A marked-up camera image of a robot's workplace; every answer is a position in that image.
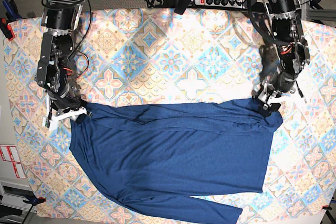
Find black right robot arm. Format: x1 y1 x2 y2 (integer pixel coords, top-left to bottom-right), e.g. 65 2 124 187
35 0 87 130

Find blue long-sleeve T-shirt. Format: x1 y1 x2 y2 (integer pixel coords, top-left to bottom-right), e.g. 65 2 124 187
69 99 283 223

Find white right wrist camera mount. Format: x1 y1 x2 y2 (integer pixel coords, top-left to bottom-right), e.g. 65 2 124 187
42 95 89 131

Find orange clamp lower right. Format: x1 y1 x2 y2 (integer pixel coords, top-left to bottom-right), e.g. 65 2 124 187
322 205 332 211

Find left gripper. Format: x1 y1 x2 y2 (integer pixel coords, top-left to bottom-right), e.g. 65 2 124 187
253 82 282 118

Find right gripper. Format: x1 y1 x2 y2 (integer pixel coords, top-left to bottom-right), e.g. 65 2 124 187
50 87 88 124

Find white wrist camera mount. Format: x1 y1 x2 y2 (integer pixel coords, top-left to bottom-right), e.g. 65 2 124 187
42 95 89 131
257 87 307 106

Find patterned tile tablecloth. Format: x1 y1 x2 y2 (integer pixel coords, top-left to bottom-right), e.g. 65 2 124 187
1 9 335 223

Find white power strip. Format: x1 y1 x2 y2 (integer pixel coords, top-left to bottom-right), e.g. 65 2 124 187
194 0 246 8

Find white labels with red print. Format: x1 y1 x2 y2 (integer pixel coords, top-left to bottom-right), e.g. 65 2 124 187
1 145 26 179

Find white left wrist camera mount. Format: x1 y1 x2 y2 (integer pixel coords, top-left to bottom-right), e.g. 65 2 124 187
257 87 307 106

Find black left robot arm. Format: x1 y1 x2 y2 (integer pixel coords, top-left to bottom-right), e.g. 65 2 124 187
247 0 310 116

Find red clamp at left edge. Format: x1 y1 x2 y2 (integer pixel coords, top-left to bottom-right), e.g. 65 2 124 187
1 18 15 41

